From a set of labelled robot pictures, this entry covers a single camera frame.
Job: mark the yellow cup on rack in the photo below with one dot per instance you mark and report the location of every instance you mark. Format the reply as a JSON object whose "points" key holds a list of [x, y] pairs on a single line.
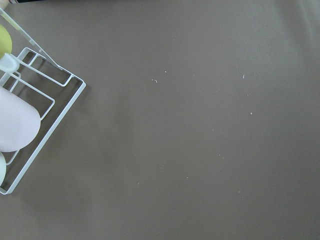
{"points": [[6, 44]]}

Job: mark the white cup on rack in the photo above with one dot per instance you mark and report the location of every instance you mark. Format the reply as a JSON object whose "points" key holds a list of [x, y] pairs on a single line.
{"points": [[3, 168]]}

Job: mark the white wire cup rack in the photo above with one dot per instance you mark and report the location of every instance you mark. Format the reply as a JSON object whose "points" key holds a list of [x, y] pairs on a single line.
{"points": [[32, 75]]}

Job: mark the pink cup on rack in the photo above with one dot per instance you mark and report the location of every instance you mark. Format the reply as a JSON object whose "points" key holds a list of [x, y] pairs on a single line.
{"points": [[19, 122]]}

